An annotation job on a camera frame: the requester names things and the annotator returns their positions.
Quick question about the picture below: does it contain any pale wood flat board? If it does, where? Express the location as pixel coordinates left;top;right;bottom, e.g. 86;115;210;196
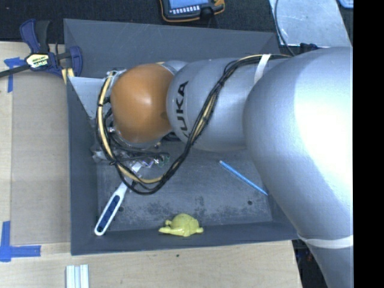
10;70;72;247

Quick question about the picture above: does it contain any grey metal bin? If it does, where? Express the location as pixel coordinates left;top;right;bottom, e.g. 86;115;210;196
62;18;301;256

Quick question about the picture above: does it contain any yellow toy turtle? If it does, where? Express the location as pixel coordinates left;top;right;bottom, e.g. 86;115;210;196
158;213;205;238

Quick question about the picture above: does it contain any thin blue stick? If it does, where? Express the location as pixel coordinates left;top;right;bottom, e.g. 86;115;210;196
218;160;269;197

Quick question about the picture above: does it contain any white and blue handled tool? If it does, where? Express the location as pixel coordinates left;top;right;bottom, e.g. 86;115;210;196
94;182;128;236

